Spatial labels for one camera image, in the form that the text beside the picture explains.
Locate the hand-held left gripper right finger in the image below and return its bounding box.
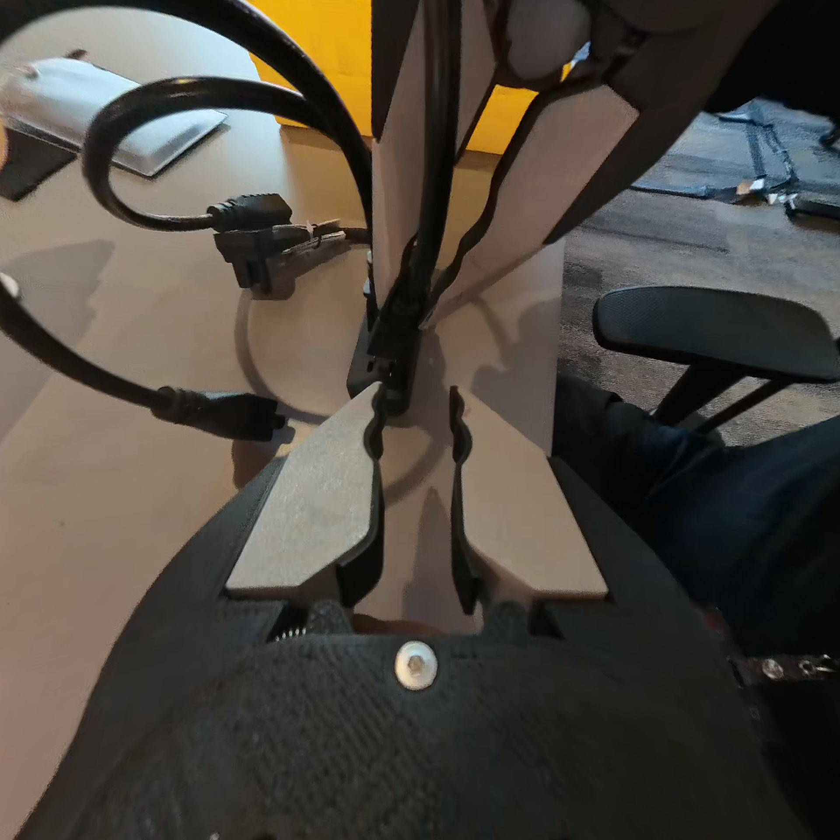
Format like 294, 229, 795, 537
448, 386, 610, 614

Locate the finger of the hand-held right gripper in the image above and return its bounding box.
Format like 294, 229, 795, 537
423, 84, 643, 329
369, 0, 503, 329

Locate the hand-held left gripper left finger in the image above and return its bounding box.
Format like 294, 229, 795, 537
225, 381, 388, 608

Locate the braided cord with plug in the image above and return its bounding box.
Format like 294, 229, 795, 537
215, 222, 526, 506

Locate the person's right forearm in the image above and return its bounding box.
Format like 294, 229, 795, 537
712, 0, 840, 118

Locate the yellow box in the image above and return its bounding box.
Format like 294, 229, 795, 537
249, 0, 547, 156

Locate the black chair armrest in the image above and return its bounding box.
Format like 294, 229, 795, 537
592, 285, 840, 429

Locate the metal tray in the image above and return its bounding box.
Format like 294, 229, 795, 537
0, 56, 228, 178

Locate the black flat pad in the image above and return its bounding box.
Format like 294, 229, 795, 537
0, 128, 77, 202

